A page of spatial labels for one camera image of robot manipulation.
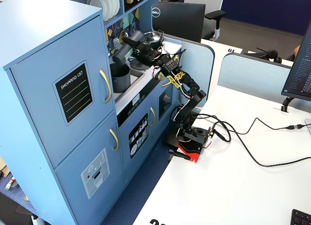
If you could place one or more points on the gray pot lid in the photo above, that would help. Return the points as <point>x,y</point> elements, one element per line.
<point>137,64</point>

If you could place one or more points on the gray salt shaker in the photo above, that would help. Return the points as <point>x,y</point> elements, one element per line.
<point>121,53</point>

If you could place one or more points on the brown cardboard box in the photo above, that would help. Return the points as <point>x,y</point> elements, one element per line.
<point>3,169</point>

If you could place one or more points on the blue dishwasher door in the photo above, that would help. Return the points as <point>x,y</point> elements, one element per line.
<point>151,142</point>

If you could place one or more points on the black keyboard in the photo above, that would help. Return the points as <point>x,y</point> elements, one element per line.
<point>302,219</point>

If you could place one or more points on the stainless steel lidded pot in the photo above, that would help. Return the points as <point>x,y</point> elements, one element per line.
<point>151,36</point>

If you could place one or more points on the black monitor showing code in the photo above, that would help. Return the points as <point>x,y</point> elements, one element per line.
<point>301,72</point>

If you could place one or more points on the white and black office chair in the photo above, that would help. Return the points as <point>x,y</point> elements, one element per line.
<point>206,1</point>

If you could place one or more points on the blue water dispenser fridge door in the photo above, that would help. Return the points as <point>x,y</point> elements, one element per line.
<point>73,181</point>

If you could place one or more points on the robot controller circuit board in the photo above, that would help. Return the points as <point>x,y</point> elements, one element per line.
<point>211,132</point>

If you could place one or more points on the blue shopping list fridge door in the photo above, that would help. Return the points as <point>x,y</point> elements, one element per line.
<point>36,101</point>

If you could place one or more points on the gray sink basin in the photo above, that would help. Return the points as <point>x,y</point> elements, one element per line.
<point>136,76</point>

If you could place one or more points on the silver slotted spatula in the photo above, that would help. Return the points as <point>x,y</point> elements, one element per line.
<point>116,44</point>

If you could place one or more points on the blue oven door with window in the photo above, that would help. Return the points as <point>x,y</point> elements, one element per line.
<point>164,90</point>

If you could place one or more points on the white toy plate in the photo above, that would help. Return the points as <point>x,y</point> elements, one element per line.
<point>117,2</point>
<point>97,4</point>
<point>111,4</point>

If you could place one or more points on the black table clamp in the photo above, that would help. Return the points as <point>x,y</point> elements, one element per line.
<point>179,155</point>

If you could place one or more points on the silver ladle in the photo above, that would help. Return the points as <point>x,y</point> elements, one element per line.
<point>125,35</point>

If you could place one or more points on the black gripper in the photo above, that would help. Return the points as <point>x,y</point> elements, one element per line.
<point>139,49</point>

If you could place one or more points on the gray cooking pot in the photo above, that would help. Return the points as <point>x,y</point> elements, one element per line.
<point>120,80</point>

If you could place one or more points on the blue toy kitchen unit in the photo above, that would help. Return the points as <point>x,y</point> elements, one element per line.
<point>36,28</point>

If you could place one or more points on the black headset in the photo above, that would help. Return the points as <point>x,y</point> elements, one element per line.
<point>272,54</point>

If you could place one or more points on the red and black robot base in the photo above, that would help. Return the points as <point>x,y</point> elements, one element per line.
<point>192,150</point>

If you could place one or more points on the black toy microwave door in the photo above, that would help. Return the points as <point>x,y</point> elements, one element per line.
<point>143,2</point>

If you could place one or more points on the black Dell monitor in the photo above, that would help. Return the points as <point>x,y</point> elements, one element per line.
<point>179,21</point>

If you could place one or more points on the light blue desk divider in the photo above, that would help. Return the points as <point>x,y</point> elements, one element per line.
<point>243,74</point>
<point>199,59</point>

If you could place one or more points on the gold stove knob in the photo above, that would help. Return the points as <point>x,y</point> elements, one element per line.
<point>160,76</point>
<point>176,58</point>

